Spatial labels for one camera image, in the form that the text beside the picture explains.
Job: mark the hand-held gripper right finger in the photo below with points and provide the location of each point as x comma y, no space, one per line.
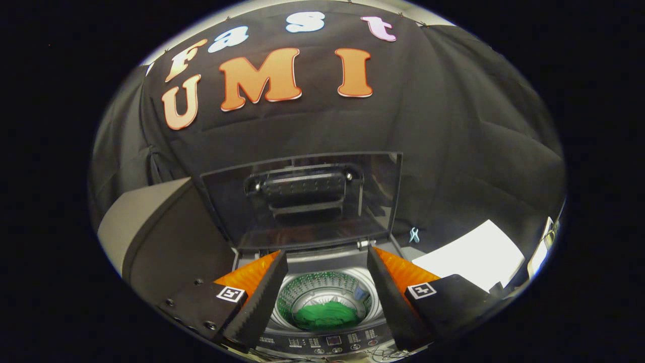
390,302

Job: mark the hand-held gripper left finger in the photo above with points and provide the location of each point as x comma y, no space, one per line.
262,302

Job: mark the green polo shirt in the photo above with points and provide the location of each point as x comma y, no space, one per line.
325,315

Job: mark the grey washing machine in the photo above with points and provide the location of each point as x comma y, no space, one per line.
332,262

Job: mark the small teal clip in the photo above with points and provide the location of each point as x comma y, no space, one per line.
414,235

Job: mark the grey cabinet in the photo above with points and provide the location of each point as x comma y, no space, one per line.
166,237

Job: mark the black backdrop cloth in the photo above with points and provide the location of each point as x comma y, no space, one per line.
453,151

